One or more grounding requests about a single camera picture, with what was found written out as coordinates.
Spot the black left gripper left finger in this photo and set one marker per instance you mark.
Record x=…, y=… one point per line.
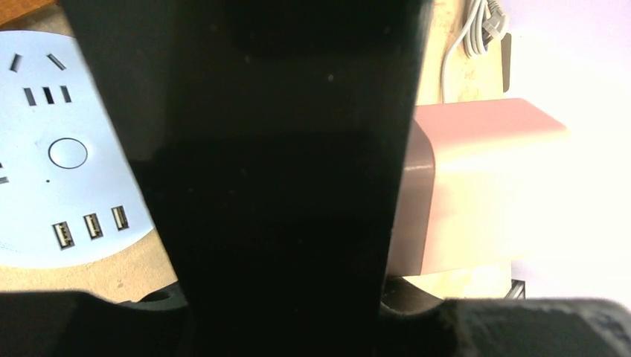
x=80, y=324

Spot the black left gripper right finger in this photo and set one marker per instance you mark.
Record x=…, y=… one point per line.
x=493, y=330

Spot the round light blue power socket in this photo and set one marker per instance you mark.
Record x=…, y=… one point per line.
x=68, y=196

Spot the long black power strip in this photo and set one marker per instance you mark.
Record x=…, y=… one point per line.
x=268, y=139

